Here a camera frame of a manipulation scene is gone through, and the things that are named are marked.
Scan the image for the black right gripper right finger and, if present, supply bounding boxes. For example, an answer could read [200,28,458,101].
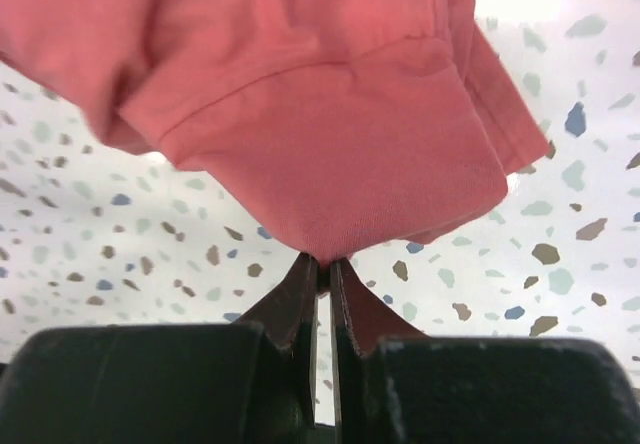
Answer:
[327,258,426,434]

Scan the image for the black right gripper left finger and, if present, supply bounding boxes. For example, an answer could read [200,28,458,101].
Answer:
[235,253,319,427]

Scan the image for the salmon pink t shirt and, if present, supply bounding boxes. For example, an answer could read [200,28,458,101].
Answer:
[1,0,548,262]

